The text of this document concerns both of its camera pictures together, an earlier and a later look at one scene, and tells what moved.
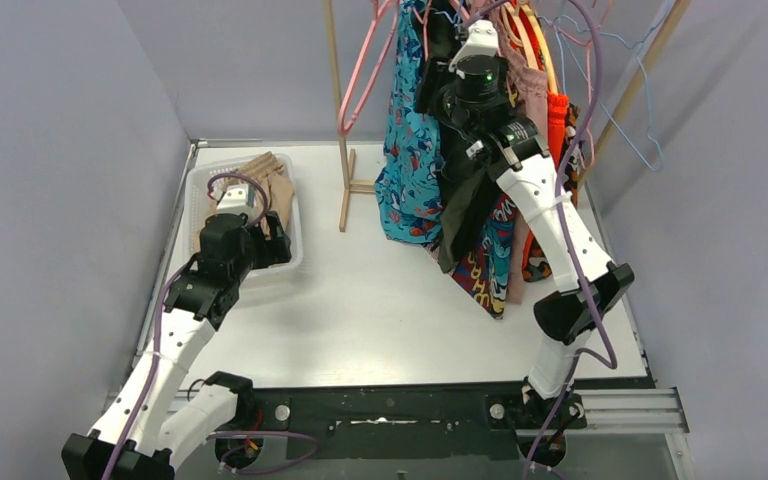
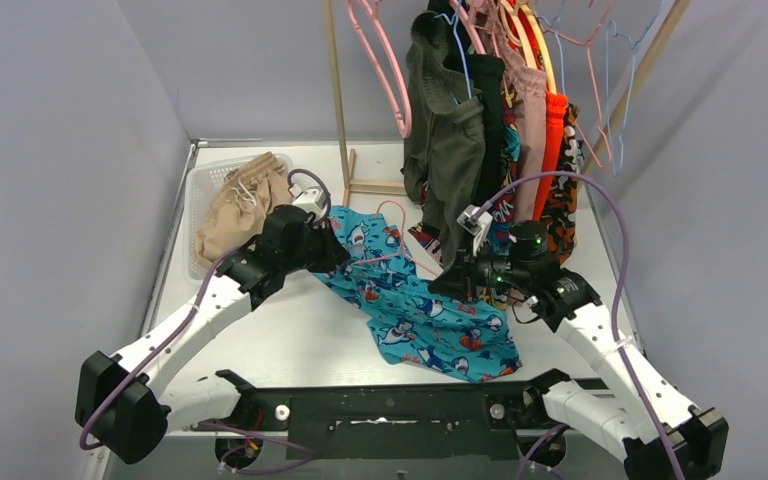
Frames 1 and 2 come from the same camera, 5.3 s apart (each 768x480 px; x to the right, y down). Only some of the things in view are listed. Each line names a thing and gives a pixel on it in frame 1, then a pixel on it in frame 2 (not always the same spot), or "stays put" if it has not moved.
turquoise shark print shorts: x=410 y=184 → x=415 y=320
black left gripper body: x=273 y=240 → x=329 y=248
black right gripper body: x=438 y=95 → x=483 y=270
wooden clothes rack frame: x=360 y=186 stays put
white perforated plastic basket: x=196 y=200 stays put
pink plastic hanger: x=342 y=128 → x=373 y=15
